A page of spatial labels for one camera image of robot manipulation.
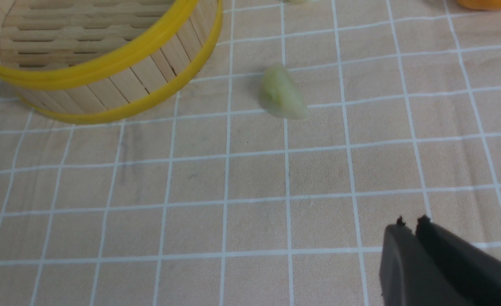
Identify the bamboo steamer tray yellow rim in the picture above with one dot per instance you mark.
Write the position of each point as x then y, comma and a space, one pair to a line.
99, 61

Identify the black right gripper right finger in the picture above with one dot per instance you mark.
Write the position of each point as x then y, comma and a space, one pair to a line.
473, 273

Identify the orange yellow toy pear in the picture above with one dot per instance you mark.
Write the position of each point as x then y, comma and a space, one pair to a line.
482, 5

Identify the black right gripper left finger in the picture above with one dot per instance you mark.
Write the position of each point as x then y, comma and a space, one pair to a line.
407, 274

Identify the greenish dumpling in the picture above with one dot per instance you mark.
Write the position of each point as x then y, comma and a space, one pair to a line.
280, 96

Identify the beige checkered tablecloth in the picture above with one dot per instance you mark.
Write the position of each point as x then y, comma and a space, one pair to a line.
209, 200

